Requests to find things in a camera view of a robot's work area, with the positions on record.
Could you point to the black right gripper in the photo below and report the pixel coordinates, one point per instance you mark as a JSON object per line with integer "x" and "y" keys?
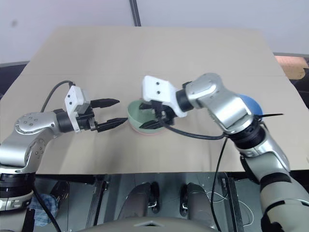
{"x": 165, "y": 114}

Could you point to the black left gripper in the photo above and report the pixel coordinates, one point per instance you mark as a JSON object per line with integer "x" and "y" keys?
{"x": 86, "y": 119}

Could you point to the green bowl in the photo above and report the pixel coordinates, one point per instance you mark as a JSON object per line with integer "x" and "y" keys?
{"x": 134, "y": 116}

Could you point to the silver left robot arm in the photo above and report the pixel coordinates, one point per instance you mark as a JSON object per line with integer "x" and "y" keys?
{"x": 26, "y": 135}

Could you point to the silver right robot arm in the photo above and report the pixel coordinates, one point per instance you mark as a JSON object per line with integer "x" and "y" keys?
{"x": 222, "y": 104}

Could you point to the blue bowl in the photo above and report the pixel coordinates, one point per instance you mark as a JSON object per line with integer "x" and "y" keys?
{"x": 253, "y": 104}

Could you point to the pink plate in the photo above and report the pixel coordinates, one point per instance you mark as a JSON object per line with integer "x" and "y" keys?
{"x": 147, "y": 133}

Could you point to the dark bench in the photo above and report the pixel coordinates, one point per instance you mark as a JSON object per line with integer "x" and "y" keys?
{"x": 10, "y": 75}

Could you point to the blue plaid cloth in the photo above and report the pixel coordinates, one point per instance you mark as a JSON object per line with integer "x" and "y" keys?
{"x": 44, "y": 209}

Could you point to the black zip tie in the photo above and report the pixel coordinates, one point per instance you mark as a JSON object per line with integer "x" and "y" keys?
{"x": 271, "y": 115}

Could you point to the brown cardboard box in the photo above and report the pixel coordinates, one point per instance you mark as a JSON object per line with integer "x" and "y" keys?
{"x": 292, "y": 66}

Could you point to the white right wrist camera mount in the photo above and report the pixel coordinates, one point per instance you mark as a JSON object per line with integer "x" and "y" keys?
{"x": 158, "y": 90}

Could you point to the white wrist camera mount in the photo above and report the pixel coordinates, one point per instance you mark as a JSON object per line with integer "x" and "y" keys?
{"x": 72, "y": 100}
{"x": 158, "y": 90}

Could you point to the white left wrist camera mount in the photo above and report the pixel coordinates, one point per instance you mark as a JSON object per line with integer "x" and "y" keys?
{"x": 72, "y": 100}

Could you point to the black vertical wall strip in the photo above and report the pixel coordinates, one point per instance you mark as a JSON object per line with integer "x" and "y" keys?
{"x": 135, "y": 12}

